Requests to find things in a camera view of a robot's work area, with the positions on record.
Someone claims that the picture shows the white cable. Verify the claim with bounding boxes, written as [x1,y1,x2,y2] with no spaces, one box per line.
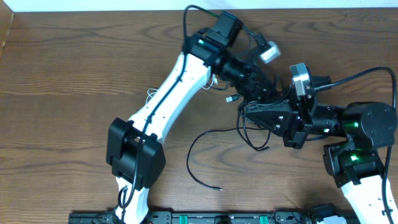
[145,73,219,105]

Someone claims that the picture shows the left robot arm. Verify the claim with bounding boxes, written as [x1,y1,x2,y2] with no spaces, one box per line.
[106,11,280,223]

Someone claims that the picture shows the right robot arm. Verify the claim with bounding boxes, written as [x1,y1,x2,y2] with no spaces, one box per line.
[240,93,397,223]

